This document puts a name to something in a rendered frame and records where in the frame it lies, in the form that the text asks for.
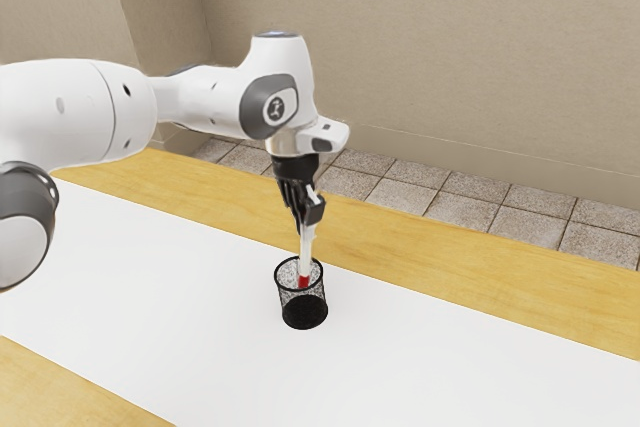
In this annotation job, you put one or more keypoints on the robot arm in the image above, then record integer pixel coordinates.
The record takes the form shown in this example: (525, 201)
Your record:
(125, 102)

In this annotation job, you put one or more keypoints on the black mesh pen holder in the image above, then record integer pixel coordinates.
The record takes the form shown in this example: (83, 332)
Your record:
(303, 307)

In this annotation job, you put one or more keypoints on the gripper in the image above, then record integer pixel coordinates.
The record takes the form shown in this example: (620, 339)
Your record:
(295, 166)

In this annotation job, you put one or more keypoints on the white pen with red band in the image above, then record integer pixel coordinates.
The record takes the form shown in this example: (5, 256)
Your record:
(305, 252)

